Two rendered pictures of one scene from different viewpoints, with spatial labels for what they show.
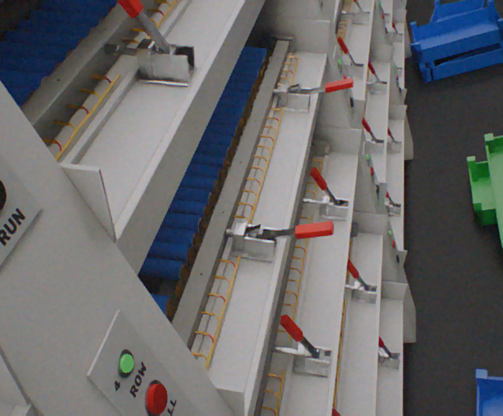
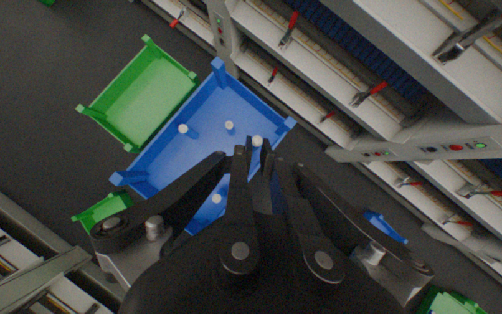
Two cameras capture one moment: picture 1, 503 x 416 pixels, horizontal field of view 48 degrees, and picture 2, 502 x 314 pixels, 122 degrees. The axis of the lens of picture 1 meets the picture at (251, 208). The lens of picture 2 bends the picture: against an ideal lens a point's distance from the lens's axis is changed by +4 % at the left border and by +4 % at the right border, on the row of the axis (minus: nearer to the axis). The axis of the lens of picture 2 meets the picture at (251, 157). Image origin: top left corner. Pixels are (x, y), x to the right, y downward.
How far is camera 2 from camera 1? 0.43 m
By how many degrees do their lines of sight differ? 52
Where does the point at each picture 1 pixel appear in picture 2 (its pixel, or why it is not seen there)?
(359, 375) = (488, 211)
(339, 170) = not seen: outside the picture
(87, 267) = not seen: outside the picture
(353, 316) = not seen: outside the picture
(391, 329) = (451, 228)
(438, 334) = (418, 237)
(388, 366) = (439, 216)
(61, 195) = not seen: outside the picture
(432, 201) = (478, 285)
